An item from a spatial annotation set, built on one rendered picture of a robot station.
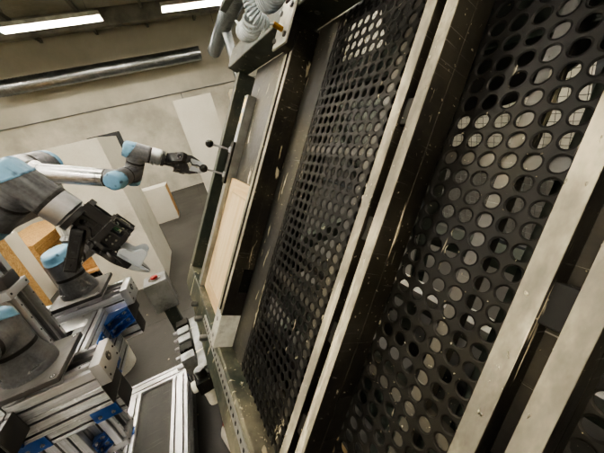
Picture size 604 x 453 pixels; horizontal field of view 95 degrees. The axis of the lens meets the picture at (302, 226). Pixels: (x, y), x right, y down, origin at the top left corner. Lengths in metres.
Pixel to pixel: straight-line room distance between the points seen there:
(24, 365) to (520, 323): 1.25
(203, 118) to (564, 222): 4.86
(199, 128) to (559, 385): 4.91
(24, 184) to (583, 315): 0.86
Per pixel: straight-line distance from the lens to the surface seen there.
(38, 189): 0.79
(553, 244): 0.32
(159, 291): 1.71
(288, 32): 0.95
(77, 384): 1.28
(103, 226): 0.79
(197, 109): 5.00
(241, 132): 1.39
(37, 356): 1.27
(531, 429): 0.34
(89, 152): 3.60
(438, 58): 0.47
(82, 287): 1.67
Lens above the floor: 1.62
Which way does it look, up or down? 24 degrees down
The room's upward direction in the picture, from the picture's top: 14 degrees counter-clockwise
